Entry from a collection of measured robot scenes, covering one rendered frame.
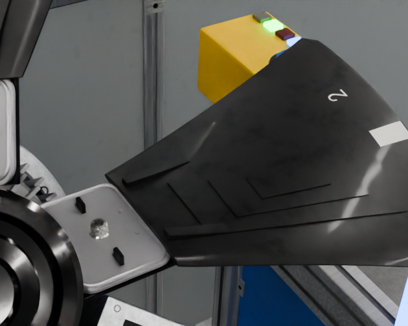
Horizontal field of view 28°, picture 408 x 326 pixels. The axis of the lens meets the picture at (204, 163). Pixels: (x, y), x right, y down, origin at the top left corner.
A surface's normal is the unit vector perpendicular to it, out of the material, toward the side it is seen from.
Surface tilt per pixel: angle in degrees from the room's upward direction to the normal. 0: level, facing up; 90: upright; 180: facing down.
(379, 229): 21
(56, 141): 90
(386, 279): 0
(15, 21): 48
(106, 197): 0
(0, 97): 54
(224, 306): 90
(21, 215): 61
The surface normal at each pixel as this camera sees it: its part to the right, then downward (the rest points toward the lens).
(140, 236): 0.04, -0.78
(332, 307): -0.85, 0.30
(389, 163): 0.23, -0.58
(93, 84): 0.53, 0.54
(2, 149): -0.42, -0.06
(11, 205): 0.33, 0.15
